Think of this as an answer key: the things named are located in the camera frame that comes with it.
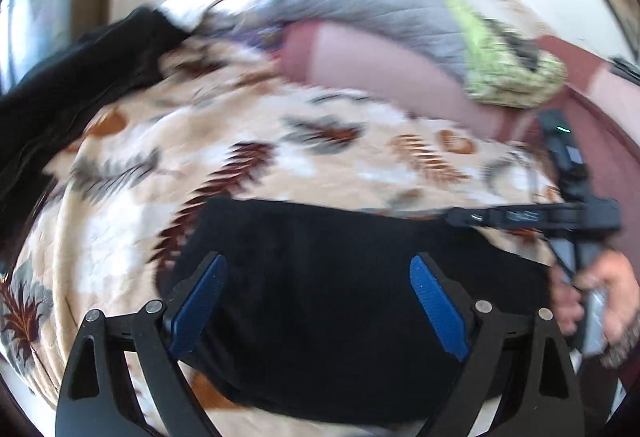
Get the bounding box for maroon cloth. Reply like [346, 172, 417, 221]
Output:
[537, 34, 640, 263]

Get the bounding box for leaf print beige blanket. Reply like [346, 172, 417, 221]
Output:
[0, 37, 576, 437]

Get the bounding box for grey quilted cloth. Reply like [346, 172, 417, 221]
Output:
[212, 0, 483, 83]

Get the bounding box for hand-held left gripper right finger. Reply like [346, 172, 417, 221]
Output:
[409, 254, 585, 437]

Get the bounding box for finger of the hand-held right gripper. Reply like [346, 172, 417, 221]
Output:
[445, 202, 568, 230]

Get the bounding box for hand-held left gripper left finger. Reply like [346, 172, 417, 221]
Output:
[55, 252, 229, 437]

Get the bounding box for person's right hand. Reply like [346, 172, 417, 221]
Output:
[550, 249, 640, 370]

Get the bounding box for pink pillow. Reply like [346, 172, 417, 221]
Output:
[277, 20, 538, 143]

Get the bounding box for green patterned cloth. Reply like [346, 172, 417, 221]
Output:
[442, 0, 568, 110]

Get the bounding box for black pants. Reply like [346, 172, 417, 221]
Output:
[159, 197, 563, 429]

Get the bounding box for black cloth pile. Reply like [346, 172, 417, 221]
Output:
[0, 7, 193, 238]

